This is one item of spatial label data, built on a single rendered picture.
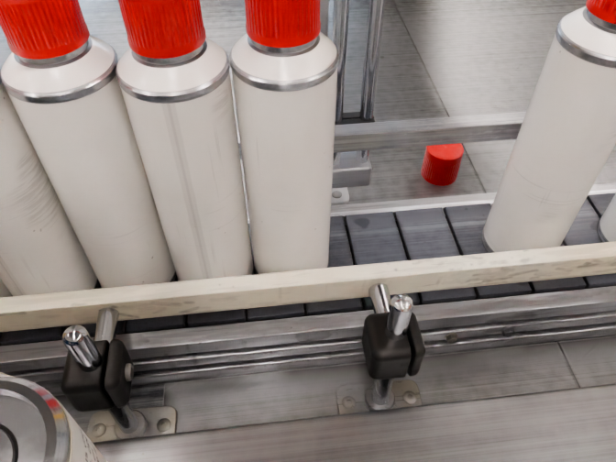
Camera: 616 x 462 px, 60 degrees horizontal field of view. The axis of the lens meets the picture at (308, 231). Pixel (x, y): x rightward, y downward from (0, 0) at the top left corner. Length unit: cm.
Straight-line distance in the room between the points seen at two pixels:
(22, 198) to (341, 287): 18
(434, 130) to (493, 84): 31
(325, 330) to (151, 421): 13
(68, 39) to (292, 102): 10
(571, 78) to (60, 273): 30
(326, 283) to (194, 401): 13
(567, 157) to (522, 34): 46
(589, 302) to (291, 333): 20
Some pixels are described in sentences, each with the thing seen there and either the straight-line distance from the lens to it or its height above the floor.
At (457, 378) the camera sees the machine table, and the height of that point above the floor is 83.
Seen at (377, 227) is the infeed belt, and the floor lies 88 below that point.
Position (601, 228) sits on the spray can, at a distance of 44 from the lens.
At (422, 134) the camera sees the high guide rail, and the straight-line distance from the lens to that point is 36.
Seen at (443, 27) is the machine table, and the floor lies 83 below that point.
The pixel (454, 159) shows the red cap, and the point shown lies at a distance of 50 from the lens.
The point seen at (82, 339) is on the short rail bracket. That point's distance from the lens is 28.
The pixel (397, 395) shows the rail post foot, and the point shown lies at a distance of 38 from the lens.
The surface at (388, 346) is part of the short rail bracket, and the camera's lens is 29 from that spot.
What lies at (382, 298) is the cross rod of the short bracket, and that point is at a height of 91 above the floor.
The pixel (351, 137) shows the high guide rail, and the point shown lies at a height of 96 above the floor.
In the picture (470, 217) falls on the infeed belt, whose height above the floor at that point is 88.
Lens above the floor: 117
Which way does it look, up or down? 48 degrees down
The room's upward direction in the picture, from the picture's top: straight up
